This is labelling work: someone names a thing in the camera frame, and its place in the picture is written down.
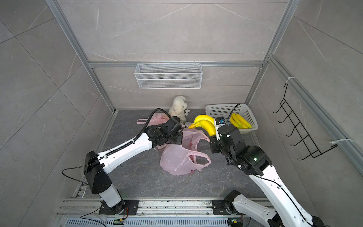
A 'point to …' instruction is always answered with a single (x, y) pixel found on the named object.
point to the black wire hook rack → (303, 132)
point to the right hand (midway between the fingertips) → (214, 136)
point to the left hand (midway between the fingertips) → (182, 136)
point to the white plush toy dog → (178, 108)
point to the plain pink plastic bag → (180, 159)
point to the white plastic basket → (226, 110)
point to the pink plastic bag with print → (156, 119)
